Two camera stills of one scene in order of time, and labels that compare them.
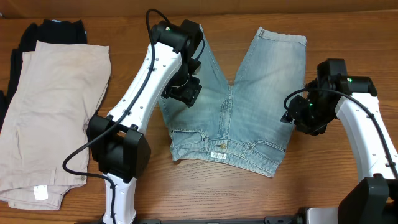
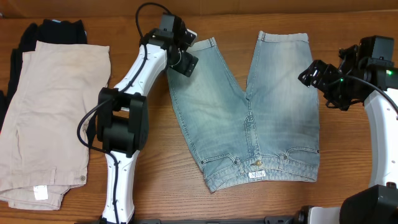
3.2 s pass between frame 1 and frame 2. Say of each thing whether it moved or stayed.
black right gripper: moved
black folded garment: stayed
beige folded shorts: stayed
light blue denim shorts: moved
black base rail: stayed
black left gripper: moved
